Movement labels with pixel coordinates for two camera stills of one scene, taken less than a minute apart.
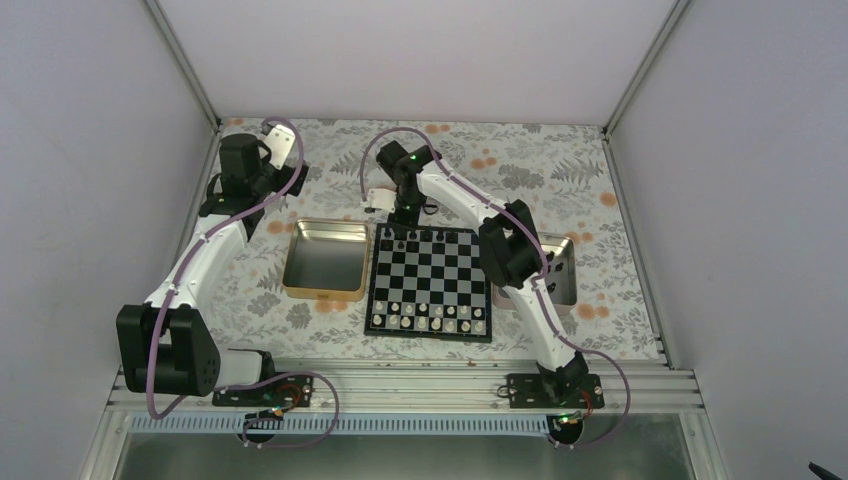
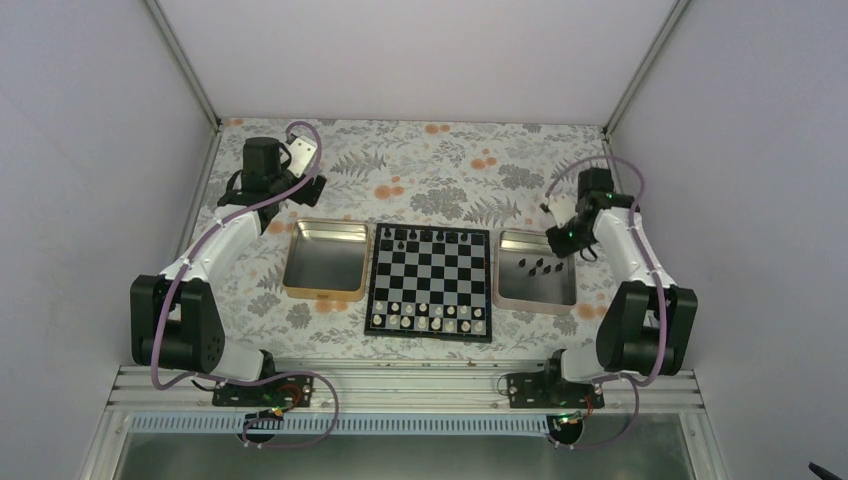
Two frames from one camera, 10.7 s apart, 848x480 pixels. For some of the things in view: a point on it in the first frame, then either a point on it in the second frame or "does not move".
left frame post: [163, 25] does not move
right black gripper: [395, 221] -> [560, 248]
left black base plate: [281, 392] does not move
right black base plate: [531, 391] does not move
